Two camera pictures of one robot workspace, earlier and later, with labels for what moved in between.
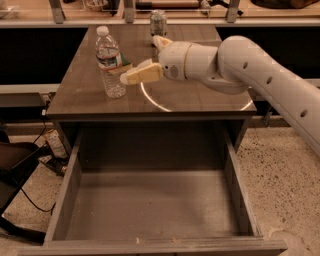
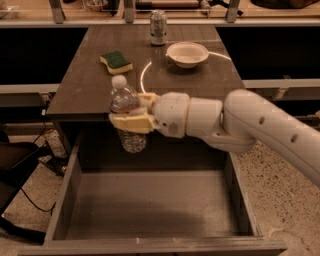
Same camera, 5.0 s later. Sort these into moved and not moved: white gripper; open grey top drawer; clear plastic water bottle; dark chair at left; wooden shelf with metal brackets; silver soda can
Moved: white gripper; clear plastic water bottle
Not moved: dark chair at left; open grey top drawer; silver soda can; wooden shelf with metal brackets
